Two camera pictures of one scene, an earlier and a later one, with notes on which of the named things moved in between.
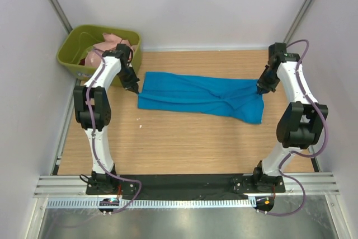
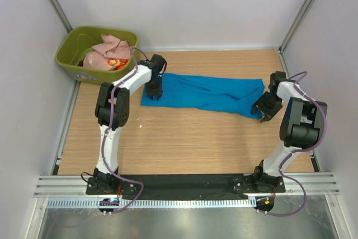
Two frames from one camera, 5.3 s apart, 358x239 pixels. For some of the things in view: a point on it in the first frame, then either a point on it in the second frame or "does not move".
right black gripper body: x=266 y=84 -> x=266 y=108
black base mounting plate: x=183 y=185 does not move
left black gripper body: x=130 y=81 -> x=154 y=91
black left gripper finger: x=135 y=88 -> x=150 y=95
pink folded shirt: x=94 y=57 does not move
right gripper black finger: x=260 y=90 -> x=255 y=108
